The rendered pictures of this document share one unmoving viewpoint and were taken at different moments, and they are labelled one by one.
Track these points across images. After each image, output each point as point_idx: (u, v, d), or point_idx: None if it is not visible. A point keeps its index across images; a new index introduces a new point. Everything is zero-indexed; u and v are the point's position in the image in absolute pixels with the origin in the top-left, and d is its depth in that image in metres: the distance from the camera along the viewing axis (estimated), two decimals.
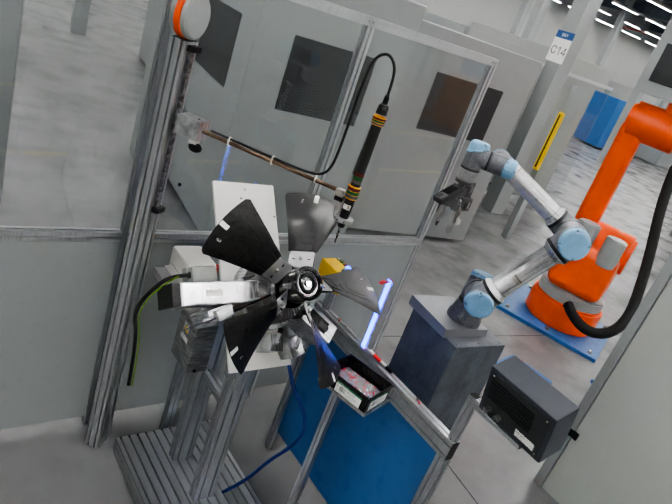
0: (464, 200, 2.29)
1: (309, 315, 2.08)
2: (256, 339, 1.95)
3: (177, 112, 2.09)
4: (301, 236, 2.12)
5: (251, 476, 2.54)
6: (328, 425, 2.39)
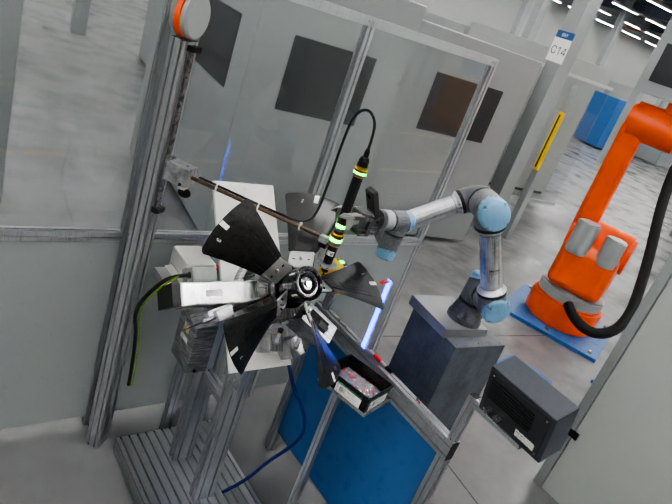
0: (371, 223, 2.07)
1: (309, 315, 2.08)
2: (256, 339, 1.95)
3: (166, 159, 2.15)
4: (301, 236, 2.12)
5: (251, 476, 2.54)
6: (328, 425, 2.39)
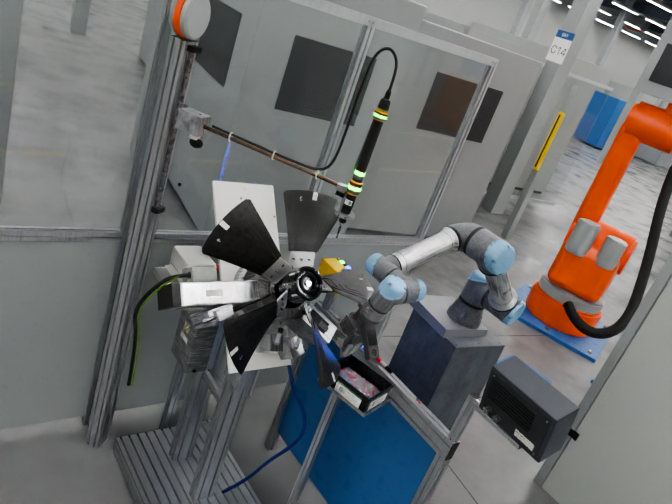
0: None
1: (278, 307, 2.01)
2: (238, 254, 1.96)
3: (178, 107, 2.08)
4: (336, 281, 2.19)
5: (251, 476, 2.54)
6: (328, 425, 2.39)
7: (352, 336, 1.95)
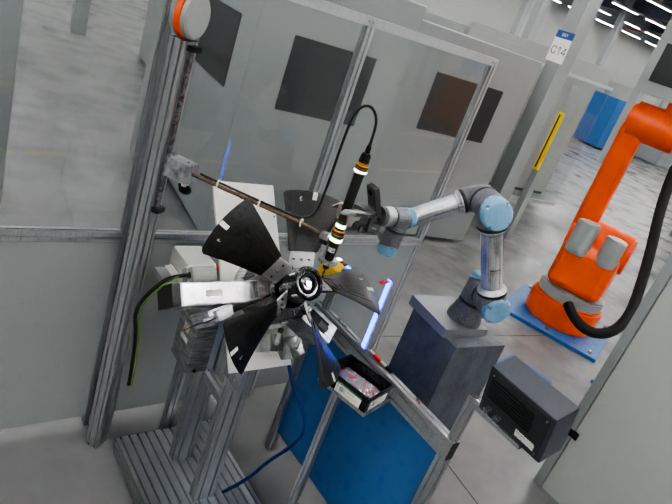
0: (372, 220, 2.06)
1: (278, 307, 2.01)
2: (238, 254, 1.96)
3: (167, 156, 2.15)
4: (336, 281, 2.19)
5: (251, 476, 2.54)
6: (328, 425, 2.39)
7: None
